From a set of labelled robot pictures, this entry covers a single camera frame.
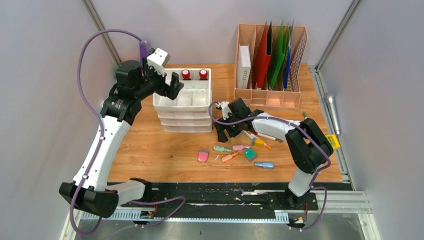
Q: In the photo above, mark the white plastic drawer unit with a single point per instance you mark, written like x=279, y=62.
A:
x=189, y=112

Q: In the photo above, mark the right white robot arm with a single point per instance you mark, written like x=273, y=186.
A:
x=309, y=147

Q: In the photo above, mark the red black stamp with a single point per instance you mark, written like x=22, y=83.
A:
x=186, y=75

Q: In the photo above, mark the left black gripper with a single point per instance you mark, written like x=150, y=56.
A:
x=170, y=91

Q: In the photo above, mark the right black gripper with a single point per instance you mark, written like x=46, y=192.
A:
x=222, y=137

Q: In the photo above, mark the pink plastic file organizer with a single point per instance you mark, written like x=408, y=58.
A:
x=288, y=100

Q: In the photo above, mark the green mini highlighter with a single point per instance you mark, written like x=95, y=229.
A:
x=222, y=149

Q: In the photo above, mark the red folder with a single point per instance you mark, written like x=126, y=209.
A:
x=263, y=56

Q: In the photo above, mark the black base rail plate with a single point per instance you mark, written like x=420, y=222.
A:
x=227, y=200

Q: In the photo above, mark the pink eraser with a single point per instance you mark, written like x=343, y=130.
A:
x=203, y=156

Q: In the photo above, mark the teal eraser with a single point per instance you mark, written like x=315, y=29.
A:
x=249, y=154

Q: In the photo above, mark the orange mini highlighter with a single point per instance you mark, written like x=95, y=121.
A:
x=229, y=156

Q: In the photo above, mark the red round stamp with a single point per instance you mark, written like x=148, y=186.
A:
x=203, y=75

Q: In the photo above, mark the yellow small crate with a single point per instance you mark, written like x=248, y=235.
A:
x=333, y=140

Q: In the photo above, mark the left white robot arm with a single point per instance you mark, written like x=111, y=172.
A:
x=88, y=191

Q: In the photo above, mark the pink mini highlighter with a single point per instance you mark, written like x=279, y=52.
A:
x=240, y=147

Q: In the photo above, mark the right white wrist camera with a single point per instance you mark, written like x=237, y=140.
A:
x=223, y=106

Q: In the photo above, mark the blue folder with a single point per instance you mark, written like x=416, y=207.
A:
x=288, y=56

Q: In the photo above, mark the red cap white marker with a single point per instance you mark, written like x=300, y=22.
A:
x=264, y=136

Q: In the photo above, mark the blue mini highlighter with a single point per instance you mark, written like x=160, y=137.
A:
x=264, y=165

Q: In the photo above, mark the purple object at wall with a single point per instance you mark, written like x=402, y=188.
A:
x=143, y=51

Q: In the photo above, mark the green folder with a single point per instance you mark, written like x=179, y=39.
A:
x=278, y=56

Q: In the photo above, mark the white hardcover book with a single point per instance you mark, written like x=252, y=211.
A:
x=243, y=67

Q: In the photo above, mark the yellow mini highlighter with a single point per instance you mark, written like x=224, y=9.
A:
x=255, y=144

